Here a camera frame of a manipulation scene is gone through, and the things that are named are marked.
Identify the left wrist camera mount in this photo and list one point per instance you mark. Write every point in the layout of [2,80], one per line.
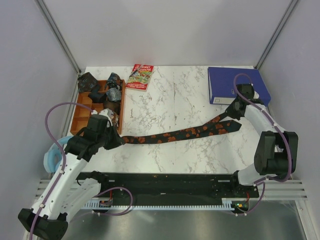
[105,112]

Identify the black tie orange flowers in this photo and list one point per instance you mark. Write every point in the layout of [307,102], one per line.
[215,126]

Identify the left aluminium frame post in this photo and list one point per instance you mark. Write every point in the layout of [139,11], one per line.
[58,35]

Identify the red paperback book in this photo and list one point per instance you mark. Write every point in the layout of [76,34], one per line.
[140,77]

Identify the blue ring binder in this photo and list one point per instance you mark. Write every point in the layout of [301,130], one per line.
[221,88]

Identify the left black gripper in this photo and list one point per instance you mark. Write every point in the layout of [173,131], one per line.
[117,141]

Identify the dark navy tie in tray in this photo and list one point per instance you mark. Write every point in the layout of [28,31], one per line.
[96,96]

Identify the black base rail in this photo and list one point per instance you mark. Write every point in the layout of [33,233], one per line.
[170,189]

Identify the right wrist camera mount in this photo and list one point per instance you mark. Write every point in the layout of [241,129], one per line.
[256,94]

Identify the wooden compartment tray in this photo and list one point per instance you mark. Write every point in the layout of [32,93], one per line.
[81,115]

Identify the aluminium extrusion rail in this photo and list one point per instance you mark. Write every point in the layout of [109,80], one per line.
[292,190]

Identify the rolled grey blue tie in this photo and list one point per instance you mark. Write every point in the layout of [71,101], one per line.
[113,95]

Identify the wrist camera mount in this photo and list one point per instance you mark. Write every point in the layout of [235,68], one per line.
[105,112]
[256,94]

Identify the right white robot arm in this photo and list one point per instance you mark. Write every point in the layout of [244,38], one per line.
[275,157]

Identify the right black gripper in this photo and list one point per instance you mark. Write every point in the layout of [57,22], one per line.
[229,111]

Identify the aluminium frame post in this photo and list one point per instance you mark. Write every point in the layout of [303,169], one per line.
[290,9]
[58,35]

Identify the white slotted cable duct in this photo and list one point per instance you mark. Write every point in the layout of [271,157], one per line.
[97,204]

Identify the rolled teal patterned tie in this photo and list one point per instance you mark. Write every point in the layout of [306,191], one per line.
[114,81]

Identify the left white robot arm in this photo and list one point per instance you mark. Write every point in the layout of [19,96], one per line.
[50,215]

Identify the right aluminium frame post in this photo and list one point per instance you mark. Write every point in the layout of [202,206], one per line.
[290,9]

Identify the dark blue patterned tie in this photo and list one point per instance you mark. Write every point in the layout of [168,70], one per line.
[86,82]

